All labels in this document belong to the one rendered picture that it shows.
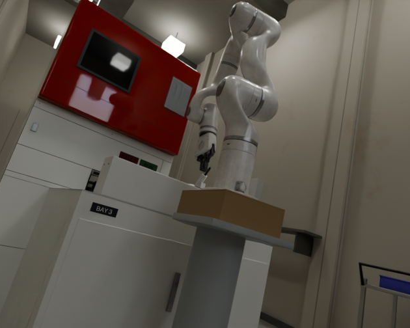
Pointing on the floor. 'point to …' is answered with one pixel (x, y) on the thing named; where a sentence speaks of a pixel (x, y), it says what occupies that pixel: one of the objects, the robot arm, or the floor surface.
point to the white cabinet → (114, 268)
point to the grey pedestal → (213, 271)
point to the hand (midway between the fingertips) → (204, 166)
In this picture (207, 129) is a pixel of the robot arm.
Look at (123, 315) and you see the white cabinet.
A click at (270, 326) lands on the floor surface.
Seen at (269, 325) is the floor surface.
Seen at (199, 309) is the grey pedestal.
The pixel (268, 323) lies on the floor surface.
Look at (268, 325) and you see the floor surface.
